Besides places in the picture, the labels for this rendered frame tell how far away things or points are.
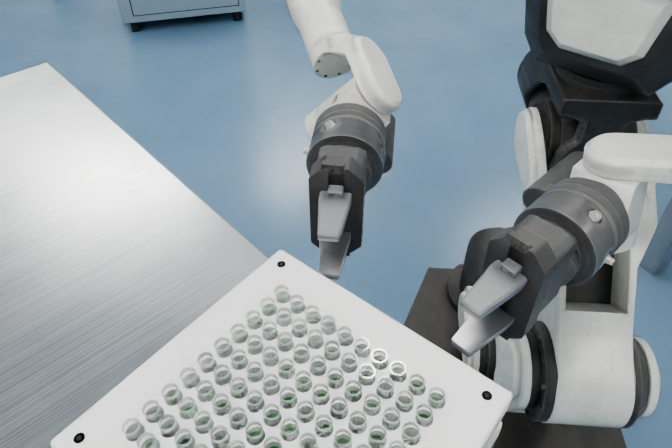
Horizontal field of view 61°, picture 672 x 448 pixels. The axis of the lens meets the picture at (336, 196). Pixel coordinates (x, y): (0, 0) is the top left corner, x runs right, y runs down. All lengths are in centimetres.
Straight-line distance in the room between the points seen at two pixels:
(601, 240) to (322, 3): 47
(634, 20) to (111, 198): 65
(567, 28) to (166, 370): 59
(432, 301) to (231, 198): 85
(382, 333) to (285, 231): 138
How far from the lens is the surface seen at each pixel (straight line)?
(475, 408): 47
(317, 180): 56
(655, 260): 193
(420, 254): 179
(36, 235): 75
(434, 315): 143
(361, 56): 72
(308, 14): 81
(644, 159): 64
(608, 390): 88
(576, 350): 86
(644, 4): 74
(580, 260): 58
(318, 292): 52
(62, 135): 91
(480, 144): 227
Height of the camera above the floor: 130
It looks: 41 degrees down
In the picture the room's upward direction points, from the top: straight up
